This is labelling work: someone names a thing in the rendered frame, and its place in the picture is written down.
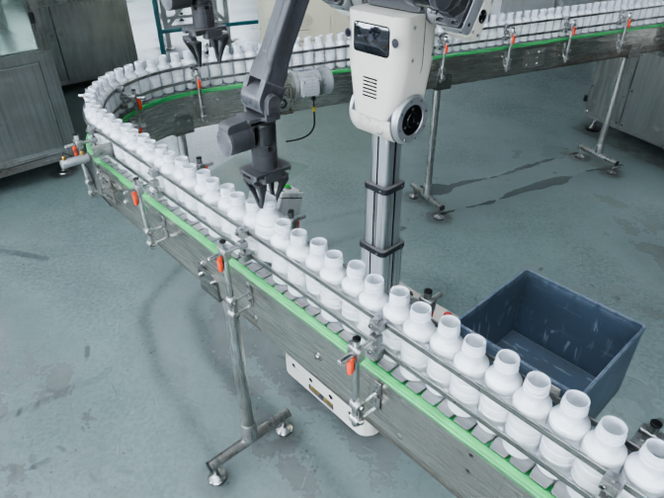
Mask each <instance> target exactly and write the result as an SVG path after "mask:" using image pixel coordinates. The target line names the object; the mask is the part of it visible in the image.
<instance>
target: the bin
mask: <svg viewBox="0 0 664 498"><path fill-rule="evenodd" d="M459 320H460V334H459V335H460V336H461V337H463V338H464V337H465V336H466V335H468V334H479V335H481V336H482V337H484V338H485V340H486V352H487V353H489V354H490V355H492V356H494V357H495V358H496V356H497V353H498V352H499V351H500V350H503V349H509V350H512V351H514V352H516V353H517V354H518V355H519V356H520V365H519V373H521V374H523V375H525V376H527V374H528V373H529V372H533V371H537V372H542V373H544V374H546V375H547V376H548V377H549V378H550V381H551V384H550V390H549V391H551V392H552V393H554V394H556V395H557V396H559V397H561V398H562V397H563V395H564V394H565V392H566V391H567V390H570V389H577V390H580V391H582V392H584V393H585V394H587V395H588V397H589V398H590V408H589V412H588V415H590V416H591V417H593V418H596V417H597V416H598V415H599V414H600V412H601V411H602V410H603V409H604V408H605V407H606V405H607V404H608V403H609V402H610V401H611V399H612V398H613V397H614V396H615V395H616V394H617V392H618V391H619V390H620V387H621V385H622V382H623V379H624V376H625V374H626V371H627V369H628V367H629V364H630V362H631V359H632V357H633V355H634V352H635V350H636V347H637V345H638V342H639V340H640V338H641V335H642V333H643V332H644V331H645V330H646V327H647V326H646V325H644V324H642V323H640V322H638V321H636V320H634V319H632V318H630V317H628V316H626V315H623V314H621V313H619V312H617V311H615V310H613V309H611V308H609V307H607V306H605V305H603V304H601V303H599V302H597V301H595V300H593V299H591V298H589V297H587V296H585V295H583V294H581V293H579V292H577V291H575V290H571V289H569V288H567V287H565V286H563V285H561V284H559V283H557V282H555V281H553V280H551V279H548V278H546V277H544V276H542V275H540V274H538V273H536V272H534V271H532V270H530V269H528V268H526V269H524V270H523V271H522V272H520V273H519V274H518V275H516V276H515V277H514V278H512V279H511V280H510V281H508V282H507V283H506V284H504V285H503V286H502V287H500V288H499V289H497V290H496V291H494V292H493V293H492V294H490V295H489V296H488V297H486V298H485V299H484V300H482V301H481V302H480V303H478V304H477V305H476V306H474V307H473V308H472V309H470V310H469V311H468V312H466V313H465V314H464V315H462V316H461V317H460V318H459Z"/></svg>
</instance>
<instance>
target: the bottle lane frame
mask: <svg viewBox="0 0 664 498"><path fill-rule="evenodd" d="M98 163H99V167H100V169H102V170H103V173H104V174H106V175H107V176H108V177H109V178H110V180H111V184H112V187H113V188H114V189H116V190H117V191H116V192H114V195H115V199H116V202H117V204H116V205H115V204H114V203H113V202H112V201H110V200H109V203H110V204H111V205H112V207H113V208H115V209H116V210H117V211H118V212H119V213H121V214H122V215H123V216H124V217H125V218H127V219H128V220H129V221H130V222H131V223H132V224H134V225H135V226H136V227H137V228H138V229H140V230H141V231H142V232H143V229H144V224H143V220H142V215H141V211H140V207H139V204H138V206H136V205H135V204H134V202H133V198H132V195H131V194H129V195H126V196H124V194H123V192H124V191H127V190H130V189H133V187H132V182H131V181H130V180H128V179H127V178H126V177H124V176H123V174H120V173H119V172H118V170H115V169H114V168H113V167H111V166H110V165H108V163H106V162H104V161H102V160H98ZM143 199H144V203H145V208H146V212H147V216H148V220H149V225H150V227H151V228H152V229H153V228H156V227H158V226H160V225H162V221H161V219H160V218H161V216H160V215H162V216H163V217H164V219H165V223H166V226H165V225H164V226H163V227H162V228H160V229H157V230H155V231H154V234H153V237H154V240H155V241H157V240H159V239H161V238H163V237H165V234H164V232H163V228H165V229H167V233H168V237H169V238H166V239H165V240H163V241H160V242H158V243H157V245H159V246H160V247H161V248H162V249H163V250H164V251H166V252H167V253H168V254H169V255H170V256H172V257H173V258H174V259H175V260H176V261H177V262H179V263H180V264H181V265H182V266H183V267H185V268H186V269H187V270H188V271H189V272H191V273H192V274H193V275H194V276H195V277H196V278H198V279H200V276H199V271H198V266H199V265H201V266H202V267H205V268H206V269H207V270H209V271H210V272H211V273H212V274H213V275H214V276H215V278H216V280H217V283H218V290H219V296H220V298H221V299H223V300H224V301H225V299H226V297H227V292H226V286H225V279H224V273H223V272H221V273H220V272H219V271H218V268H217V263H216V260H213V261H211V262H208V260H207V257H210V256H212V255H214V254H216V253H217V249H216V247H217V245H215V244H214V242H215V241H214V242H211V241H210V240H209V239H207V237H206V236H203V235H202V234H201V233H200V231H197V230H195V229H194V228H193V226H191V225H189V224H188V223H187V222H186V221H185V220H183V219H181V218H180V217H179V215H178V216H177V215H176V214H175V213H173V211H171V210H169V209H167V208H166V207H165V206H163V205H161V204H160V203H158V202H157V201H156V200H154V198H152V197H150V196H149V195H148V194H146V193H145V192H144V194H143ZM143 233H144V232H143ZM144 234H145V233H144ZM238 260H239V259H237V260H236V259H234V258H233V257H232V256H231V259H230V260H228V261H229V268H230V275H231V281H232V288H233V295H234V296H236V297H239V296H241V295H242V294H244V293H246V292H247V287H246V282H248V283H250V284H251V289H252V293H249V295H250V296H252V297H253V305H254V306H253V307H252V306H251V307H250V308H248V309H247V310H245V311H243V312H241V313H240V315H242V316H243V317H244V318H245V319H246V320H247V321H249V322H250V323H251V324H252V325H253V326H255V327H256V328H257V329H258V330H259V331H261V332H262V333H263V334H264V335H265V336H266V337H268V338H269V339H270V340H271V341H272V342H274V343H275V344H276V345H277V346H278V347H279V348H281V349H282V350H283V351H284V352H285V353H287V354H288V355H289V356H290V357H291V358H292V359H294V360H295V361H296V362H297V363H298V364H300V365H301V366H302V367H303V368H304V369H305V370H307V371H308V372H309V373H310V374H312V375H313V376H314V377H315V378H316V379H318V380H319V381H320V382H321V383H322V384H323V385H325V386H326V387H327V388H328V389H329V390H331V391H332V392H333V393H334V394H335V395H336V396H338V397H339V398H340V399H341V400H342V401H344V402H345V403H346V404H347V405H348V406H349V402H350V400H351V399H352V375H348V374H347V363H346V364H344V365H343V366H341V367H340V366H339V365H338V364H337V361H338V360H340V359H341V358H342V357H344V356H345V355H347V345H348V344H349V343H350V342H349V343H348V342H346V341H345V340H344V339H342V338H341V337H340V336H339V334H340V333H341V332H342V331H341V332H339V333H334V332H333V331H332V330H330V329H329V328H328V327H327V325H328V324H329V323H327V324H325V325H323V324H322V323H321V322H319V321H318V320H317V319H316V316H317V315H318V314H317V315H315V316H311V315H310V314H309V313H307V312H306V311H305V309H306V307H305V308H301V307H299V306H298V305H297V304H295V303H294V300H290V299H288V298H287V297H286V296H285V293H284V292H283V293H280V292H279V291H278V290H276V289H275V286H271V285H269V284H268V283H267V282H265V279H261V278H260V277H258V276H257V275H256V272H254V273H253V272H252V271H250V270H249V269H248V268H247V266H248V265H247V266H244V265H242V264H241V263H240V262H238ZM225 302H226V301H225ZM226 303H227V302H226ZM227 304H228V303H227ZM380 360H381V359H379V360H377V361H375V362H373V361H372V360H371V359H369V358H368V357H367V356H366V358H365V359H364V360H363V361H362V362H361V372H360V398H361V399H362V400H365V399H366V398H367V397H369V396H370V395H371V394H373V393H374V392H375V391H374V381H375V380H376V381H378V382H379V383H380V384H381V395H379V394H378V395H377V397H378V398H380V409H376V410H375V411H374V412H372V413H371V414H370V415H368V416H367V417H366V418H365V420H366V421H367V422H368V423H370V424H371V425H372V426H373V427H374V428H376V429H377V430H378V431H379V432H380V433H381V434H383V435H384V436H385V437H386V438H387V439H389V440H390V441H391V442H392V443H393V444H394V445H396V446H397V447H398V448H399V449H400V450H402V451H403V452H404V453H405V454H406V455H407V456H409V457H410V458H411V459H412V460H414V461H415V462H416V463H417V464H418V465H419V466H421V467H422V468H423V469H424V470H425V471H427V472H428V473H429V474H430V475H431V476H433V477H434V478H435V479H436V480H437V481H438V482H440V483H441V484H442V485H443V486H444V487H446V488H447V489H448V490H449V491H450V492H451V493H453V494H454V495H455V497H456V498H556V497H555V496H554V495H552V494H551V490H552V488H553V484H551V485H550V486H549V487H547V488H546V489H544V488H543V487H541V486H540V485H539V484H537V483H536V482H535V481H533V480H532V479H531V478H530V474H531V472H532V470H533V469H532V468H531V469H530V470H529V471H527V472H526V473H523V472H521V471H520V470H519V469H517V468H516V467H514V466H513V465H512V464H510V462H509V460H510V458H511V455H509V456H507V457H505V458H502V457H501V456H499V455H498V454H497V453H495V452H494V451H493V450H491V449H490V445H491V444H492V442H493V440H492V441H490V442H489V443H487V444H483V443H482V442H480V441H479V440H478V439H476V438H475V437H474V436H472V435H471V432H472V431H473V429H474V428H475V427H473V428H471V429H469V430H468V431H466V430H465V429H464V428H463V427H461V426H460V425H459V424H457V423H456V422H455V421H454V419H455V417H456V416H457V415H455V416H453V417H451V418H449V417H448V416H446V415H445V414H444V413H442V412H441V411H440V410H438V406H439V404H440V403H441V402H439V403H437V404H436V405H432V404H430V403H429V402H428V401H426V400H425V399H424V398H422V396H421V395H422V394H423V392H424V391H425V390H424V391H422V392H420V393H415V392H414V391H413V390H411V389H410V388H409V387H407V386H406V383H407V382H408V381H409V379H408V380H406V381H404V382H401V381H399V380H398V379H397V378H395V377H394V376H393V375H391V373H392V372H393V371H394V370H395V369H394V370H392V371H390V372H387V371H385V370H384V369H383V368H381V367H380V366H379V365H378V364H377V363H378V362H379V361H380ZM349 407H350V406H349Z"/></svg>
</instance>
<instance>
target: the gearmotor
mask: <svg viewBox="0 0 664 498"><path fill-rule="evenodd" d="M284 88H285V89H287V90H286V92H285V95H284V98H283V101H282V104H281V112H280V115H281V116H282V115H288V114H293V100H294V99H299V98H307V97H311V100H312V101H313V107H312V108H313V128H312V130H311V131H310V133H309V134H307V135H306V136H303V137H301V138H297V139H292V140H286V142H291V141H296V140H300V139H303V138H305V137H307V136H309V135H310V134H311V133H312V132H313V130H314V127H315V104H314V101H315V100H316V98H315V96H319V95H324V94H330V93H332V91H333V89H334V77H333V73H332V71H331V69H330V68H329V67H319V68H312V69H311V68H308V69H301V70H297V71H290V72H289V73H288V77H287V80H286V83H285V86H284Z"/></svg>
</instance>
